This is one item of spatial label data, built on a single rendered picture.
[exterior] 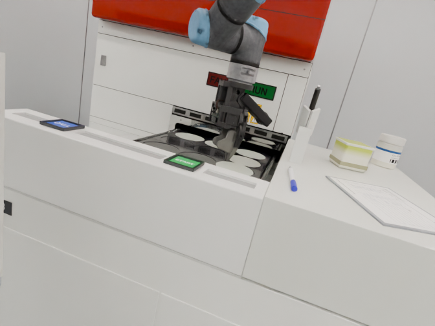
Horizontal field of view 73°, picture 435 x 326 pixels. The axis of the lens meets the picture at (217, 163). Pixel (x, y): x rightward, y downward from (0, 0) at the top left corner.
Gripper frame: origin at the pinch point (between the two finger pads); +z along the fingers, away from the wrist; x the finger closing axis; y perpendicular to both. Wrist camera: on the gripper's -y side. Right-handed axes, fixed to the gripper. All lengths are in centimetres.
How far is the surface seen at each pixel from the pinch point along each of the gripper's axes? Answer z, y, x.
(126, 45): -24, 28, -53
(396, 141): -13.7, -45.6, 10.7
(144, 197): 1.4, 25.7, 26.1
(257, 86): -19.7, -14.2, -21.8
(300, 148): -8.9, -8.9, 17.3
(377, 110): -21, -158, -102
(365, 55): -58, -141, -114
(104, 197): 4.0, 31.9, 21.7
